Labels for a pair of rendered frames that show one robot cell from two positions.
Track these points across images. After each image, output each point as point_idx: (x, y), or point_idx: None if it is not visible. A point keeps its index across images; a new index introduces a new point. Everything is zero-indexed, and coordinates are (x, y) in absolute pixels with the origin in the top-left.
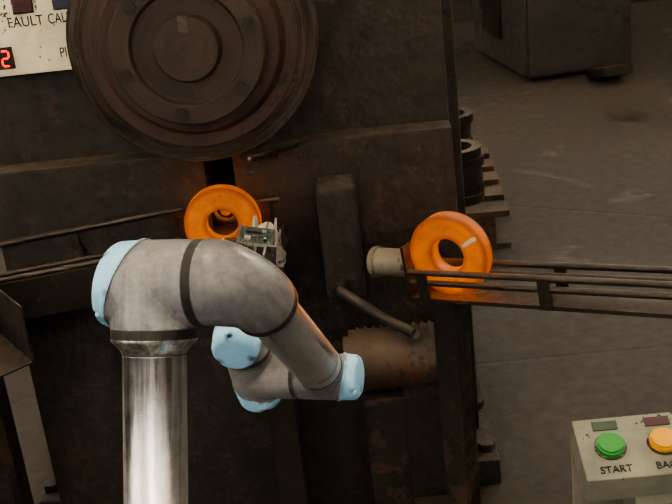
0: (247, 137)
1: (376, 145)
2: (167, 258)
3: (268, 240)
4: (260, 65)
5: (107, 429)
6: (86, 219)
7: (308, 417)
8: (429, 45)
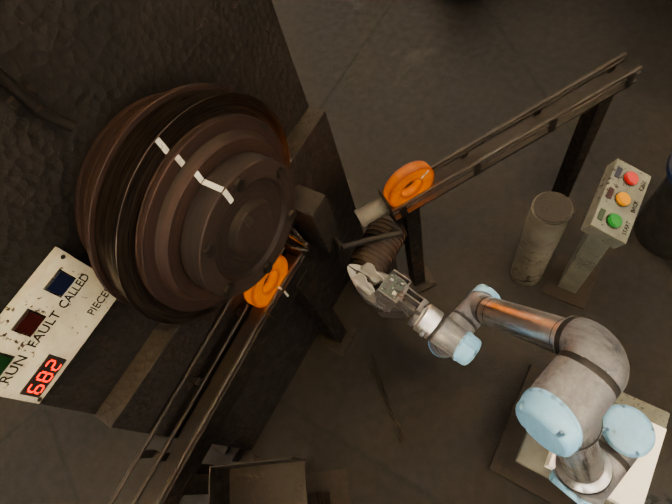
0: None
1: (299, 157)
2: (601, 395)
3: (401, 282)
4: (294, 190)
5: (247, 407)
6: (186, 363)
7: None
8: (288, 70)
